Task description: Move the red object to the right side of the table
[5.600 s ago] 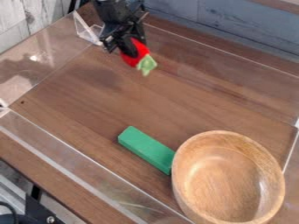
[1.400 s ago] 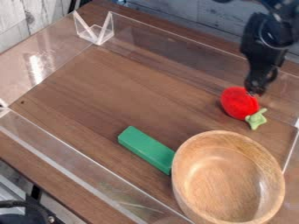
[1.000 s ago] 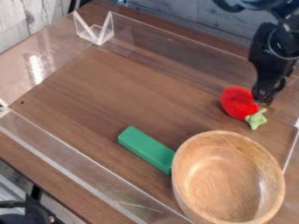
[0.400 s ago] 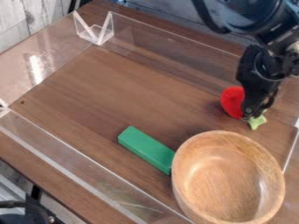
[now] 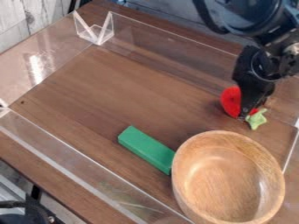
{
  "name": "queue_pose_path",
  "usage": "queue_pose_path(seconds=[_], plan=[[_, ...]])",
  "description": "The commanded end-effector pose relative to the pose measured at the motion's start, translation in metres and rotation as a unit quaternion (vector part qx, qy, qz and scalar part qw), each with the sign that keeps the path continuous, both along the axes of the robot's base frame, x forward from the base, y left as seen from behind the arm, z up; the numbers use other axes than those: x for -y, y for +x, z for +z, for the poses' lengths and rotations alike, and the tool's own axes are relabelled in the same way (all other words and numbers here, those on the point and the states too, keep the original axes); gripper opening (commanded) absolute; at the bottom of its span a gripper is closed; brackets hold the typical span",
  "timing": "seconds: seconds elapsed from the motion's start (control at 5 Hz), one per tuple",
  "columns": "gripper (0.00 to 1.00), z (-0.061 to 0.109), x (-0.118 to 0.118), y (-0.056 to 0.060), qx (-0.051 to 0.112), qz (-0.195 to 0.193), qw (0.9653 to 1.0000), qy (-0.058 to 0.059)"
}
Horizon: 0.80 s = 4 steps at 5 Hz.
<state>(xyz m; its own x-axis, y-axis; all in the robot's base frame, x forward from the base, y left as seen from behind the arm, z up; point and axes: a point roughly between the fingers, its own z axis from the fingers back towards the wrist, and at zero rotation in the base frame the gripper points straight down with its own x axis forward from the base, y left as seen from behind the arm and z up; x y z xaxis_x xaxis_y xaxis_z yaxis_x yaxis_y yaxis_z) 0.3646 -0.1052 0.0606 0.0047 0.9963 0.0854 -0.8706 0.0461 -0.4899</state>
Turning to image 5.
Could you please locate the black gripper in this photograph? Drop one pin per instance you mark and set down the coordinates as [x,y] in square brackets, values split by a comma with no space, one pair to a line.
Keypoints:
[257,76]

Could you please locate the red plush strawberry toy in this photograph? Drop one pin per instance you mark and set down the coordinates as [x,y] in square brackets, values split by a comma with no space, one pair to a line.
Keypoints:
[230,102]

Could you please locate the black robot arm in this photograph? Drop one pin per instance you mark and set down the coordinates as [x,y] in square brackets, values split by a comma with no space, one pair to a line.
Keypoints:
[270,22]

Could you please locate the wooden bowl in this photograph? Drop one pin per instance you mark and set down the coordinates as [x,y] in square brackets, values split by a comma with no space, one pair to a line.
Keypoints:
[227,180]

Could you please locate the green rectangular block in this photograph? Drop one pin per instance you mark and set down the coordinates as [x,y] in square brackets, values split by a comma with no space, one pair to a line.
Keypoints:
[155,153]

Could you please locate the clear acrylic back wall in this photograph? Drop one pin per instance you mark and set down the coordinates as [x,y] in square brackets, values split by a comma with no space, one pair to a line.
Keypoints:
[167,50]

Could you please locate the clear acrylic wall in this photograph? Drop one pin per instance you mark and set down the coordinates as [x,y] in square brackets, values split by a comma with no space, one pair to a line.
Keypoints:
[94,192]
[167,50]

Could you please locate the clear acrylic corner bracket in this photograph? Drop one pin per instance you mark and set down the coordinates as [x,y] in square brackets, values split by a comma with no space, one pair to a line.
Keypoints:
[95,34]

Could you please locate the clear acrylic front wall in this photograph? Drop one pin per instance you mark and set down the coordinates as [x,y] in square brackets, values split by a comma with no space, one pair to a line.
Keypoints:
[94,192]

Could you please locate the black clamp with cable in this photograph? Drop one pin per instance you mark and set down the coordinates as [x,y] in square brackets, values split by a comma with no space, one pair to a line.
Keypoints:
[21,210]

